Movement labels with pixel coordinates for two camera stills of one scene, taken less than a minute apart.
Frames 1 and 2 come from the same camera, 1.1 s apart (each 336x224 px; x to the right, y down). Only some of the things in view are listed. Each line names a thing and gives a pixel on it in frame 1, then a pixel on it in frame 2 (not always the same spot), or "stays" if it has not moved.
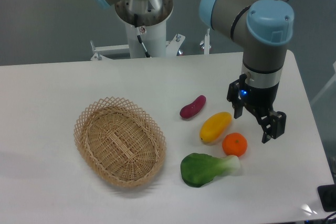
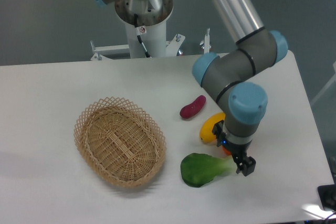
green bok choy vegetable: (198, 169) stays
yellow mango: (215, 126) stays
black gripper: (260, 101) -> (245, 164)
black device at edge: (327, 194) stays
